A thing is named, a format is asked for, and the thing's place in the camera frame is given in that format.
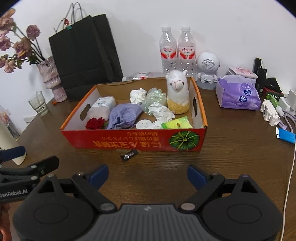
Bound red fabric rose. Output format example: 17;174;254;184
85;117;107;130

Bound green tissue packet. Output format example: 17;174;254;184
161;116;193;129

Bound purple knitted pouch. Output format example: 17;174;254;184
106;103;143;130

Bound white wet wipes canister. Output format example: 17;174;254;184
87;96;116;121

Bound white round lid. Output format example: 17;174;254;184
135;119;155;130

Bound white tissue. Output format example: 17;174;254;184
130;88;147;104
148;103;176;128

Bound white yellow alpaca plush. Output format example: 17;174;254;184
166;70;190;114

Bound iridescent plastic bag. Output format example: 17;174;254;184
141;88;167;115

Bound person's left hand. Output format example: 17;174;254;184
1;203;12;241

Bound cream thermos bottle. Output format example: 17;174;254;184
0;123;27;165

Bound clear drinking glass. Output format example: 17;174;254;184
28;91;49;117

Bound red cardboard tray box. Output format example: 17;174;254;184
60;78;208;152

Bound pink textured vase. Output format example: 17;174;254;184
37;56;67;102

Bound purple tissue pack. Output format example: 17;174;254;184
215;75;261;110

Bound blue toothpaste tube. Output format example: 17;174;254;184
275;127;295;144

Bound white clip holder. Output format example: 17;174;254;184
260;99;280;126

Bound green spray bottle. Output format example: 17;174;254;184
265;94;285;118

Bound dried pink flower bouquet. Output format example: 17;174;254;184
1;8;45;73

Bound lying water bottle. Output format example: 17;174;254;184
122;72;166;82

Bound pink patterned pouch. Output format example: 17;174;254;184
228;67;258;79

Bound white astronaut speaker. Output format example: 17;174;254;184
197;52;220;90

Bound white power strip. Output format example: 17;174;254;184
279;89;295;115

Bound black paper shopping bag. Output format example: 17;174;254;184
49;2;123;101

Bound black rectangular boxes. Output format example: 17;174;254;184
252;57;267;95

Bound right water bottle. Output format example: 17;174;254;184
178;27;196;77

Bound left water bottle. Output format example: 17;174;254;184
159;27;178;74

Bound white charging cable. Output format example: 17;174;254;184
279;138;296;241

